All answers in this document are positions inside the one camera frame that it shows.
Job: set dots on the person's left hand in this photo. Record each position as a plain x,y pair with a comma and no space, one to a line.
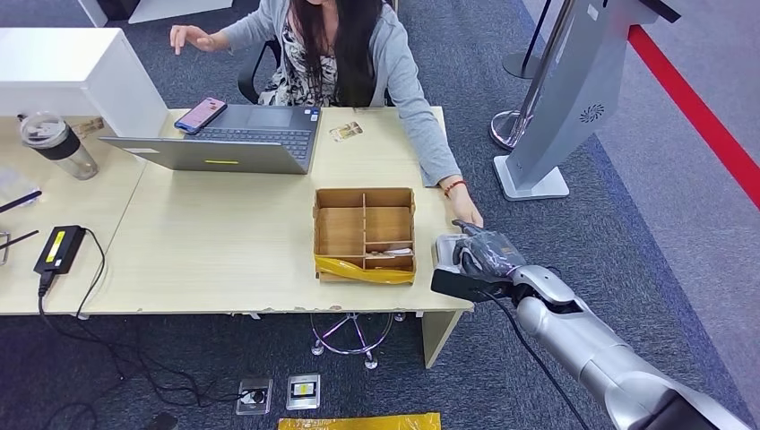
466,208

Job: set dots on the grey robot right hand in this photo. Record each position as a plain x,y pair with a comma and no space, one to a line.
490,255

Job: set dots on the person's right hand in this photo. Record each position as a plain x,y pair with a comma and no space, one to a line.
193,38

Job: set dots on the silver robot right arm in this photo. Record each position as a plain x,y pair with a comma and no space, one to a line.
594,350

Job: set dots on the grey card reader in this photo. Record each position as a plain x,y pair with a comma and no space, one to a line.
444,249

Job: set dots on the small brown card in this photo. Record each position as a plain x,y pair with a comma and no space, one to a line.
90,126

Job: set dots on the person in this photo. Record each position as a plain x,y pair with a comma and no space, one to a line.
356,53

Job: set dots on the pink smartphone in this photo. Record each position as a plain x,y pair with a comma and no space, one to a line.
201,115

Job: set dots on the white cards in box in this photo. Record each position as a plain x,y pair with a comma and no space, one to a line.
395,253

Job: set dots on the wooden divided box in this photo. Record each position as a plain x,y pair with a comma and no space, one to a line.
347,231

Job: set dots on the grey laptop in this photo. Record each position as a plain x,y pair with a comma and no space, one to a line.
249,148

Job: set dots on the white box partition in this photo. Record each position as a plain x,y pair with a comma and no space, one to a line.
65,77

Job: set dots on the chrome stool base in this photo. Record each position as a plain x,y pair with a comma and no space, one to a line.
356,344

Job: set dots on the grey kiosk stand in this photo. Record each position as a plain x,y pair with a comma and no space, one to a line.
576,89

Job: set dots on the clear tumbler with black sleeve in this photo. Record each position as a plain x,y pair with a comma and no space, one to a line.
59,148

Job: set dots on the beige side desk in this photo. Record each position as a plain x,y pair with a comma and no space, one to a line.
65,202

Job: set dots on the yellow plastic sheet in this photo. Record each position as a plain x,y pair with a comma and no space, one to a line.
362,422

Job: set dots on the clear plastic bag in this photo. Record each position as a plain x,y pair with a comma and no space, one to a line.
15,181

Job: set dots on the floor socket plate yellow label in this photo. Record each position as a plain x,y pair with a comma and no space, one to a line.
303,390

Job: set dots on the black pen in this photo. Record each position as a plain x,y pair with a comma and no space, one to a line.
21,202

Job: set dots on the black power adapter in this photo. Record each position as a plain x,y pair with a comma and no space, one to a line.
59,249

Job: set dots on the thin black stick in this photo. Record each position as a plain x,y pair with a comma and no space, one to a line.
21,238

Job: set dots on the floor socket with plug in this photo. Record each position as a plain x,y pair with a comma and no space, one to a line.
255,396

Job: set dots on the black and white wrist camera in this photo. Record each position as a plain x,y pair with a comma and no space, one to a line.
466,286

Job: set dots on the chrome stanchion post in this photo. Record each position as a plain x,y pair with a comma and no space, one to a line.
510,127

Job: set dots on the black stanchion post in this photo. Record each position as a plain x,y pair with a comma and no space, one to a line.
522,62

